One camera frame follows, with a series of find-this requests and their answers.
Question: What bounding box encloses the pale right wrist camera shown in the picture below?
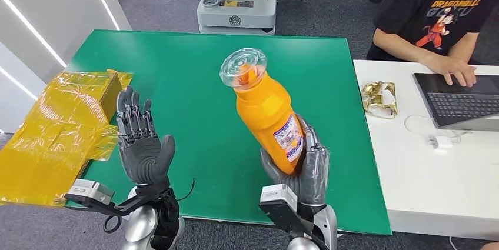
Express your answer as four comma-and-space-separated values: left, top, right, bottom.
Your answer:
259, 184, 315, 239

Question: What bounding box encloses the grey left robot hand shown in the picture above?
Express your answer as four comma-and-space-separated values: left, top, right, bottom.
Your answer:
115, 86, 176, 186

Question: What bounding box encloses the white power adapter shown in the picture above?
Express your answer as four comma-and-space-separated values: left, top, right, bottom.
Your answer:
427, 135, 454, 149

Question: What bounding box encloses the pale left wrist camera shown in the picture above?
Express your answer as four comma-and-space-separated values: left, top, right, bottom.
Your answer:
64, 179, 117, 213

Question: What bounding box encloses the person's right hand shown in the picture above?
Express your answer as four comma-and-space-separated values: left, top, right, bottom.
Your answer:
433, 58, 478, 88

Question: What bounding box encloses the cardboard box in yellow film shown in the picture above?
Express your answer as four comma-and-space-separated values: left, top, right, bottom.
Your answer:
0, 69, 134, 207

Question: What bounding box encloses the green table mat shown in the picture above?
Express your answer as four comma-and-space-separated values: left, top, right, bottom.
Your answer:
64, 29, 392, 235

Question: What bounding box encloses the orange plastic bottle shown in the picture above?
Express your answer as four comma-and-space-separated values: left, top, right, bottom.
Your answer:
219, 48, 305, 176

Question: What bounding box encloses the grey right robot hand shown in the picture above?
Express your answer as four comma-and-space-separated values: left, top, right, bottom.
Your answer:
260, 115, 330, 207

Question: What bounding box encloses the crumpled gold foil wrapper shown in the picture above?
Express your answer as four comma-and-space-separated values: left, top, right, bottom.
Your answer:
361, 81, 398, 119

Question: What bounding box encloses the grey laptop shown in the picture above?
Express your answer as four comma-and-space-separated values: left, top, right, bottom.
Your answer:
412, 72, 499, 131

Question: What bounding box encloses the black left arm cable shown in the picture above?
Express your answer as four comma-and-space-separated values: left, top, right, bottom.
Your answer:
103, 214, 122, 234

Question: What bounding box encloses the person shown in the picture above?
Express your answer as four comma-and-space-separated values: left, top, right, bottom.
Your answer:
365, 0, 499, 88

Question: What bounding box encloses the white desk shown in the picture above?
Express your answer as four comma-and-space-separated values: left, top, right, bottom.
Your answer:
352, 59, 499, 241

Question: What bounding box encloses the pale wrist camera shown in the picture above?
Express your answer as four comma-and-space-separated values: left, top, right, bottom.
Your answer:
64, 179, 117, 213
259, 184, 315, 239

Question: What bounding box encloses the white thin cable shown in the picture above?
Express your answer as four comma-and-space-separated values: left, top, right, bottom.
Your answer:
403, 114, 473, 144

